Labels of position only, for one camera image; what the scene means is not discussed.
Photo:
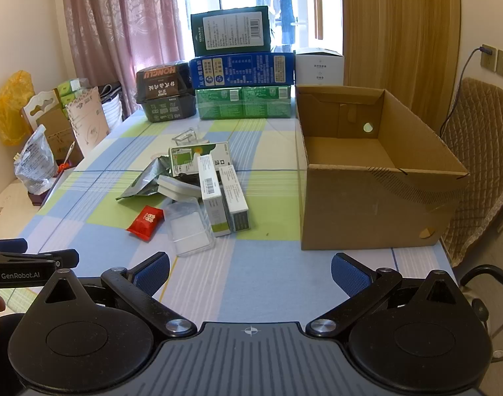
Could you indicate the black instant food bowl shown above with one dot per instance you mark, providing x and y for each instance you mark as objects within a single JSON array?
[{"x": 164, "y": 90}]

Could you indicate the checkered cloth desktop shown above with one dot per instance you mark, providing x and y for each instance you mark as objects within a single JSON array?
[{"x": 268, "y": 264}]

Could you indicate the dark red box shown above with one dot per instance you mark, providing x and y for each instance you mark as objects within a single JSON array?
[{"x": 38, "y": 199}]

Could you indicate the white box with grey text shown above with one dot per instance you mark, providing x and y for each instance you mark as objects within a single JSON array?
[{"x": 237, "y": 202}]

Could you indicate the light green small boxes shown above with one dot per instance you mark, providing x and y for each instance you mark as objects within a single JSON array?
[{"x": 71, "y": 88}]

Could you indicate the white carton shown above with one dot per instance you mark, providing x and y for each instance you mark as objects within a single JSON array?
[{"x": 319, "y": 70}]

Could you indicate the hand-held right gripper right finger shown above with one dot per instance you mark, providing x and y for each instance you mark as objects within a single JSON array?
[{"x": 350, "y": 274}]

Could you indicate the brown quilted chair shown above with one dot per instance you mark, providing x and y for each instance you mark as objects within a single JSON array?
[{"x": 482, "y": 132}]

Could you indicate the hanging blue garment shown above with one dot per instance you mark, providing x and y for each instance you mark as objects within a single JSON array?
[{"x": 287, "y": 4}]

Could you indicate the red snack packet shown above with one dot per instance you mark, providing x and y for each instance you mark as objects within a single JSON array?
[{"x": 146, "y": 220}]

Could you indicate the clear plastic packaging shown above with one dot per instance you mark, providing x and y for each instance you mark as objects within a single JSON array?
[{"x": 189, "y": 137}]

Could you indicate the wall socket with charger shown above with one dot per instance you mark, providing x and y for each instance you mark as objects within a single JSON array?
[{"x": 488, "y": 57}]

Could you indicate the blue carton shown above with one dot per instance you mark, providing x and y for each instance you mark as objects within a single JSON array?
[{"x": 243, "y": 70}]

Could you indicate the white basket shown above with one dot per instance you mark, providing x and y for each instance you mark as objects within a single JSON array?
[{"x": 111, "y": 109}]

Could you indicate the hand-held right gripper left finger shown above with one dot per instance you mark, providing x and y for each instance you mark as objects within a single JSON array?
[{"x": 152, "y": 274}]

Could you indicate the brown cardboard box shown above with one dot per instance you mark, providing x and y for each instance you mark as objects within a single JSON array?
[{"x": 358, "y": 210}]

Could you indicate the clear plastic bag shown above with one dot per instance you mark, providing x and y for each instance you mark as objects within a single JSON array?
[{"x": 34, "y": 161}]

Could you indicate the wood grain cabinet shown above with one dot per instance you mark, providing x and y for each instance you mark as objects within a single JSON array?
[{"x": 400, "y": 29}]

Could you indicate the green and white box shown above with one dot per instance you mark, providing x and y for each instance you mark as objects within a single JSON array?
[{"x": 185, "y": 159}]

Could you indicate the yellow plastic bag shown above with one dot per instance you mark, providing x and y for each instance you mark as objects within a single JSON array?
[{"x": 12, "y": 107}]

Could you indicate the cardboard boxes on floor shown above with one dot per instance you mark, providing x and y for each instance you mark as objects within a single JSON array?
[{"x": 49, "y": 128}]

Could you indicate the green wrapped pack bundle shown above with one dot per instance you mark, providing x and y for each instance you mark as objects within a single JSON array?
[{"x": 243, "y": 103}]

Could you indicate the clear plastic box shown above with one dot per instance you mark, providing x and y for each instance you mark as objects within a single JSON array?
[{"x": 189, "y": 231}]

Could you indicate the black chair frame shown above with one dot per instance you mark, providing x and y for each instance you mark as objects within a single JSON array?
[{"x": 482, "y": 274}]

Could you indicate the flat white box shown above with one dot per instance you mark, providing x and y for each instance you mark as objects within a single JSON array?
[{"x": 177, "y": 187}]

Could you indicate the silver foil bag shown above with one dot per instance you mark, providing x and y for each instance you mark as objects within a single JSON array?
[{"x": 146, "y": 181}]

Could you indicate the pink patterned curtain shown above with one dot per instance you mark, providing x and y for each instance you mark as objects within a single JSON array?
[{"x": 111, "y": 20}]

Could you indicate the dark green carton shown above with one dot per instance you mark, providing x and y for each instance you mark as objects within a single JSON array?
[{"x": 230, "y": 29}]

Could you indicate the white box with barcode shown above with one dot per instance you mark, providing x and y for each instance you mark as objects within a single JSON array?
[{"x": 212, "y": 198}]

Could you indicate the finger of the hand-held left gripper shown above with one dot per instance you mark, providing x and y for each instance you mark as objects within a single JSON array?
[
  {"x": 65, "y": 258},
  {"x": 5, "y": 246}
]

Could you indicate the pink printed cardboard sheet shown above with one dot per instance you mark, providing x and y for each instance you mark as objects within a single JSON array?
[{"x": 88, "y": 119}]

